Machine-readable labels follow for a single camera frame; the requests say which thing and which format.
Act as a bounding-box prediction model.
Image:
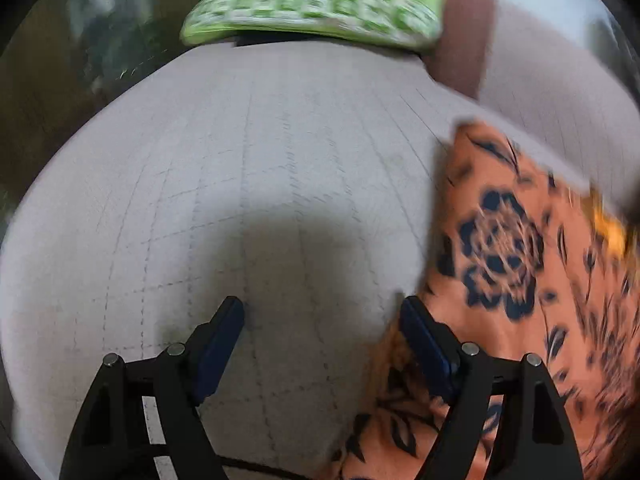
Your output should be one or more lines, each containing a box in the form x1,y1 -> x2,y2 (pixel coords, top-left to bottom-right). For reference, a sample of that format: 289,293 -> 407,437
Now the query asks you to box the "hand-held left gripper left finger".
59,296 -> 246,480

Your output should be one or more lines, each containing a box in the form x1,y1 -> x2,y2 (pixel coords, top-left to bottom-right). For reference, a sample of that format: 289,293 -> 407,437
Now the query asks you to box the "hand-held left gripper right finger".
400,296 -> 585,480

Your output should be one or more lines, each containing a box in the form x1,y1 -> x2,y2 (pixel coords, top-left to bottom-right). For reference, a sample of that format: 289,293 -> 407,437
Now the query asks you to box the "orange floral garment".
320,119 -> 640,480

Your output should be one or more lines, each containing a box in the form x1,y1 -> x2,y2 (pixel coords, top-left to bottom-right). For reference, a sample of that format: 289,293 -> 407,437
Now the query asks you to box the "pink checked bed sheet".
0,40 -> 640,480

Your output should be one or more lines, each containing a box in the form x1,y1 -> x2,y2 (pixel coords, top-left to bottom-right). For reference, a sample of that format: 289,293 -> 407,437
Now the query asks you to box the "pink bolster pillow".
477,0 -> 640,206

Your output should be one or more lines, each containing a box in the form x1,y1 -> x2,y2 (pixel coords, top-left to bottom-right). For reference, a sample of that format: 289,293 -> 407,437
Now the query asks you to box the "brown cushion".
425,0 -> 498,98

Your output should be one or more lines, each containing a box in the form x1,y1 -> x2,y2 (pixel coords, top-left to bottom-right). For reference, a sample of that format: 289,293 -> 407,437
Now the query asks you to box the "dark wooden cabinet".
0,0 -> 211,211

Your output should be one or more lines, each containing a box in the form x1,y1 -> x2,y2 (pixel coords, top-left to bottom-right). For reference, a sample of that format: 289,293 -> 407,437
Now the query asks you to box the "green checkered pillow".
180,0 -> 453,53

